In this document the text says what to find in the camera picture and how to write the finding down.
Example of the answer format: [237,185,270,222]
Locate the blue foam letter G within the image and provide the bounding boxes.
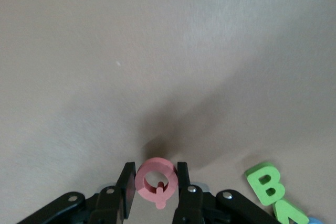
[306,216,325,224]

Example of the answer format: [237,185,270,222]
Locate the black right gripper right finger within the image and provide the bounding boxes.
[172,162,208,224]

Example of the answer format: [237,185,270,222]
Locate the brown table cover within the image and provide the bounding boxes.
[0,0,336,224]

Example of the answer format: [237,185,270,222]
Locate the green foam letter N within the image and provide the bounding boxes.
[271,198,310,224]

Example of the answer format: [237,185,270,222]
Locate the green foam letter B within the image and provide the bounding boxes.
[244,162,286,206]

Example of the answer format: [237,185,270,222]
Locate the red foam letter Q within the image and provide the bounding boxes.
[135,157,176,210]

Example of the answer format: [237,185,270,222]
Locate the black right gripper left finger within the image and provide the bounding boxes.
[89,162,138,224]

